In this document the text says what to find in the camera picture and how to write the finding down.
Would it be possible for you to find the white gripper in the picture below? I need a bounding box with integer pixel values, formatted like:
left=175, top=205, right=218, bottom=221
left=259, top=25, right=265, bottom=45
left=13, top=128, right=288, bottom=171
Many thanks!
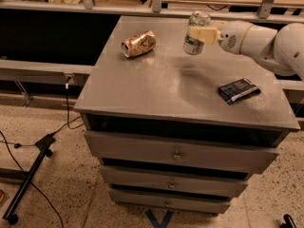
left=188, top=20, right=253, bottom=54

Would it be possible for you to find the green 7up soda can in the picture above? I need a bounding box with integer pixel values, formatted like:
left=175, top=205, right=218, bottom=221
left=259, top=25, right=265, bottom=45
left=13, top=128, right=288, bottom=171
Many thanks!
left=183, top=10, right=211, bottom=55

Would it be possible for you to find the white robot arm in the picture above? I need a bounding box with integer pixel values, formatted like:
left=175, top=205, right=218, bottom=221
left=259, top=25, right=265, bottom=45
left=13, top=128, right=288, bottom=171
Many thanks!
left=188, top=21, right=304, bottom=80

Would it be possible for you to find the crushed orange soda can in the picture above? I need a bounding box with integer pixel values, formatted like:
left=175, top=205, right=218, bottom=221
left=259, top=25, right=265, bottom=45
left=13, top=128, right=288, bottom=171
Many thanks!
left=122, top=30, right=156, bottom=58

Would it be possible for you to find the dark blue snack packet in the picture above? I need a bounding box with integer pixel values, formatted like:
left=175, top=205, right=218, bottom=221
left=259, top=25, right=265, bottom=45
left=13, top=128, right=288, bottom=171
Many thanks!
left=218, top=78, right=261, bottom=105

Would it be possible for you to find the grey drawer cabinet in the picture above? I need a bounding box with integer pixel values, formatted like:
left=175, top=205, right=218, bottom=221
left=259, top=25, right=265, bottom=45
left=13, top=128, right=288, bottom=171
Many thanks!
left=75, top=16, right=299, bottom=202

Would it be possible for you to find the top grey drawer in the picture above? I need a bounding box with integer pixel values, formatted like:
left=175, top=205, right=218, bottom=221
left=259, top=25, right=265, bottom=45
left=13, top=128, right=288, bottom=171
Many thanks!
left=85, top=130, right=278, bottom=174

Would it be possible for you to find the grey drawer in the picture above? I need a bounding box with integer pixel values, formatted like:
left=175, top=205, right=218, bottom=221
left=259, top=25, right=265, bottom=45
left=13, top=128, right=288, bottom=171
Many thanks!
left=108, top=188, right=230, bottom=214
left=100, top=165, right=248, bottom=198
left=85, top=130, right=278, bottom=174

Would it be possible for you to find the middle grey drawer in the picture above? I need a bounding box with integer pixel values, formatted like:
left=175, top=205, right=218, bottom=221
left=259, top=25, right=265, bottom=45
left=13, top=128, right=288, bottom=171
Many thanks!
left=100, top=165, right=248, bottom=198

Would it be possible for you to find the bottom grey drawer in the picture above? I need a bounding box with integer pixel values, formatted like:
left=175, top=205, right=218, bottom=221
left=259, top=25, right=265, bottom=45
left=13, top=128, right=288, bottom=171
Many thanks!
left=108, top=188, right=230, bottom=214

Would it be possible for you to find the black stand leg with wheels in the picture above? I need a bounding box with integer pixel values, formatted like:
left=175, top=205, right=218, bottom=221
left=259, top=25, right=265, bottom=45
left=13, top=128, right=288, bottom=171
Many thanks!
left=0, top=134, right=55, bottom=225

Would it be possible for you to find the black object at corner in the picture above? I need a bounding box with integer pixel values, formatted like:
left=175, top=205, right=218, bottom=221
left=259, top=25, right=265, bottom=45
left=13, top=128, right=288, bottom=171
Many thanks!
left=280, top=214, right=297, bottom=228

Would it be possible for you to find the black cable on floor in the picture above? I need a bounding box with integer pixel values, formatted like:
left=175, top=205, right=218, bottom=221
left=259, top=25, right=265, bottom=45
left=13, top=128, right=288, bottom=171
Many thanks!
left=0, top=76, right=86, bottom=228

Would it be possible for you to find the grey metal shelf rail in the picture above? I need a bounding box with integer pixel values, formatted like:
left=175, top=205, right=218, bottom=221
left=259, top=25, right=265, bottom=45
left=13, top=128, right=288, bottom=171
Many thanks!
left=0, top=59, right=92, bottom=106

